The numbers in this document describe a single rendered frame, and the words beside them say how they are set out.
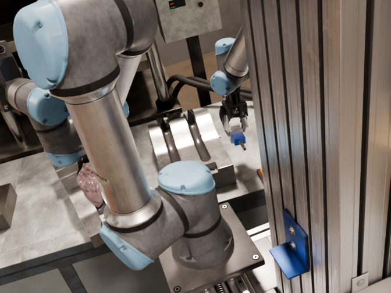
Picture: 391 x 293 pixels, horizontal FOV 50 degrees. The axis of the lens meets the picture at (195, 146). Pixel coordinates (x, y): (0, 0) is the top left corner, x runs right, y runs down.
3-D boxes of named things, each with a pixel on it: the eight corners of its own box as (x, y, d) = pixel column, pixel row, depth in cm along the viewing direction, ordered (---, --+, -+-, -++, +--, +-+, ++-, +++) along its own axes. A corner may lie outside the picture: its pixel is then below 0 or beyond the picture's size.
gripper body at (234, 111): (228, 122, 147) (224, 92, 141) (221, 112, 155) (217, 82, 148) (249, 117, 148) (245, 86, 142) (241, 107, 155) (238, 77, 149)
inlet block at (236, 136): (252, 153, 152) (251, 141, 149) (238, 157, 151) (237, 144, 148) (241, 136, 163) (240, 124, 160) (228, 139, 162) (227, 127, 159)
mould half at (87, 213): (162, 212, 151) (155, 189, 145) (95, 248, 142) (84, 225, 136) (114, 153, 189) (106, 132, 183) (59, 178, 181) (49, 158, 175)
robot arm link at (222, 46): (229, 46, 132) (208, 43, 138) (233, 78, 138) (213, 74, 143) (244, 37, 137) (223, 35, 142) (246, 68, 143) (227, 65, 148)
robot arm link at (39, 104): (45, 136, 88) (28, 101, 84) (24, 123, 96) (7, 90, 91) (77, 118, 92) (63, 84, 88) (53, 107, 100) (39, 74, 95)
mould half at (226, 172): (237, 183, 156) (231, 154, 148) (169, 203, 154) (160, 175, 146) (205, 120, 197) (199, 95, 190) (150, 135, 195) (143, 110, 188)
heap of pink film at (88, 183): (137, 188, 155) (131, 171, 151) (92, 210, 150) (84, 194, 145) (113, 157, 175) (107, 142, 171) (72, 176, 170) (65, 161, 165)
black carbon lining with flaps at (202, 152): (214, 164, 157) (209, 143, 151) (172, 176, 155) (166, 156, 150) (194, 120, 185) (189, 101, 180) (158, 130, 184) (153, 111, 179)
